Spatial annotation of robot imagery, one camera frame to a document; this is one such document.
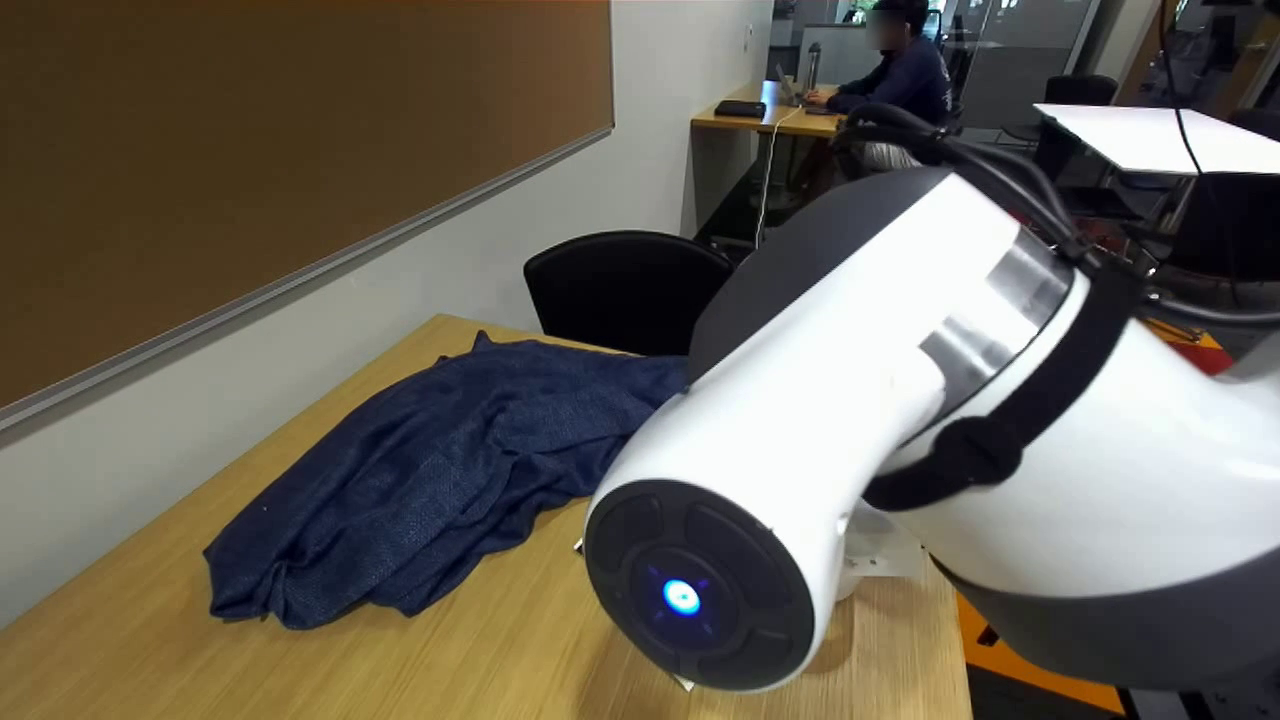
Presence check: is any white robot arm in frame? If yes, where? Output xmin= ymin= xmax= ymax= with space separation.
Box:
xmin=585 ymin=109 xmax=1280 ymax=712

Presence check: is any black office chair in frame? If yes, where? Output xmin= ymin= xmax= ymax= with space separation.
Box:
xmin=523 ymin=227 xmax=731 ymax=357

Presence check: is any blue cloth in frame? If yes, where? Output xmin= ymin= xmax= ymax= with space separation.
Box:
xmin=204 ymin=335 xmax=693 ymax=626

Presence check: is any far wooden desk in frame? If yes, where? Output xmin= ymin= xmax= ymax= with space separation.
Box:
xmin=687 ymin=79 xmax=855 ymax=245

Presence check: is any seated person in blue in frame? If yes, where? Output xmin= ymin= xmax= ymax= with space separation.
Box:
xmin=806 ymin=0 xmax=952 ymax=125

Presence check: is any brown cork board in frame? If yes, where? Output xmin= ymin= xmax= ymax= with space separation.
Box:
xmin=0 ymin=0 xmax=611 ymax=441

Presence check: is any white folding table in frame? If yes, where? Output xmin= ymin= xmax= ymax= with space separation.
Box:
xmin=1041 ymin=104 xmax=1280 ymax=174

